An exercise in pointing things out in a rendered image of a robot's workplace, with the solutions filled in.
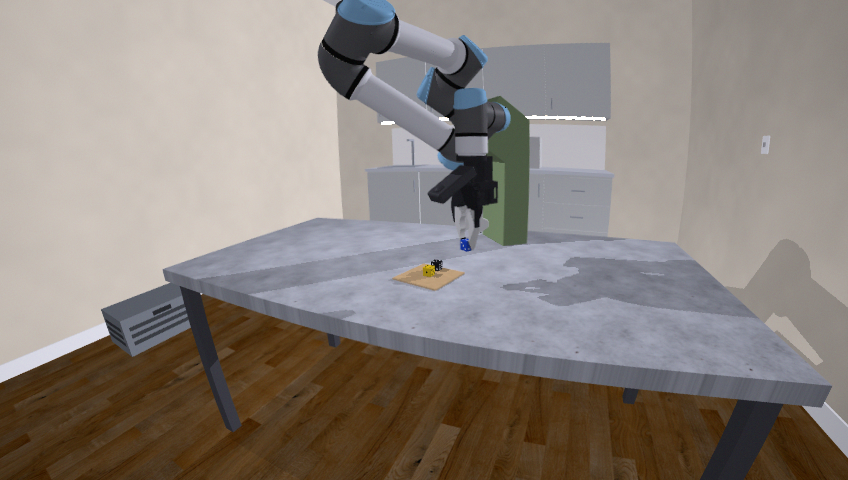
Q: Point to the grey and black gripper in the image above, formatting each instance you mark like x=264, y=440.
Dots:
x=479, y=191

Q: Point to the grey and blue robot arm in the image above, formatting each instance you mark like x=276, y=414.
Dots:
x=361, y=27

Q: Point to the tan flat mat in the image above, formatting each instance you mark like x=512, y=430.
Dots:
x=438, y=280

